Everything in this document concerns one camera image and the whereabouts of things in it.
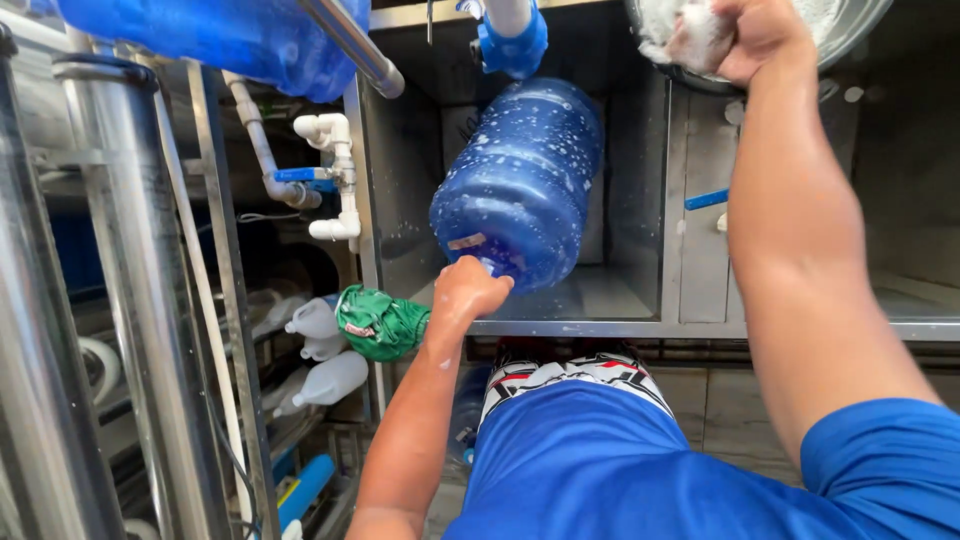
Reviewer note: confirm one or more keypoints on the person's blue shirt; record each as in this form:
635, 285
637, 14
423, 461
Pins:
675, 472

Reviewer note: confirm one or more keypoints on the blue faucet nozzle cover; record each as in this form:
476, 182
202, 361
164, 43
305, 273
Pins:
512, 41

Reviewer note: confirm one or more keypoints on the white pvc pipe assembly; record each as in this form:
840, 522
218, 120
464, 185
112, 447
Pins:
330, 176

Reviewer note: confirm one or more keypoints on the blue water jug with suds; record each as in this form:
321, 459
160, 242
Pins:
517, 187

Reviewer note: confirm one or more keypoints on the stainless steel filter cylinder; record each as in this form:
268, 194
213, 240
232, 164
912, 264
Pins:
135, 300

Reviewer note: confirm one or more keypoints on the metal frame rack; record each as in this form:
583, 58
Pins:
225, 315

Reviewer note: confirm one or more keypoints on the round metal basin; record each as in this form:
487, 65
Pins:
757, 37

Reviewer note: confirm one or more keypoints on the person's left hand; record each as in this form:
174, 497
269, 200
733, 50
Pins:
466, 289

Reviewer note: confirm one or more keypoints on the person's patterned shorts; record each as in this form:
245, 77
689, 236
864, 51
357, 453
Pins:
574, 375

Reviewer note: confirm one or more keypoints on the stainless steel wash sink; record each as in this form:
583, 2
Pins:
660, 225

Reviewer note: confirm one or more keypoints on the green crumpled cloth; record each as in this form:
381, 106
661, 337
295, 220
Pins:
381, 322

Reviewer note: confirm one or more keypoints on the white soapy sponge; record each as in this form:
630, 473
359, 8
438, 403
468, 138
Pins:
690, 34

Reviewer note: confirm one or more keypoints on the person's right fingers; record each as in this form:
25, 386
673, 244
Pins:
726, 45

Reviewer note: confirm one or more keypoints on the white plastic bottle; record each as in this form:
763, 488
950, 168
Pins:
330, 379
313, 319
322, 349

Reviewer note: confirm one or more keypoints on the person's left fingers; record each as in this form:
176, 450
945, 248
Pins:
495, 283

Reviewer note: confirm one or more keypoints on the person's right hand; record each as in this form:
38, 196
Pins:
754, 34

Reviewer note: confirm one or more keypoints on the large blue water jug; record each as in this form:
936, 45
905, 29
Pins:
225, 37

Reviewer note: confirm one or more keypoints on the blue filter cartridge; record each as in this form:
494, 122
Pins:
304, 491

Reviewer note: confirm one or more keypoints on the stainless steel pipe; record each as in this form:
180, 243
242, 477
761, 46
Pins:
356, 45

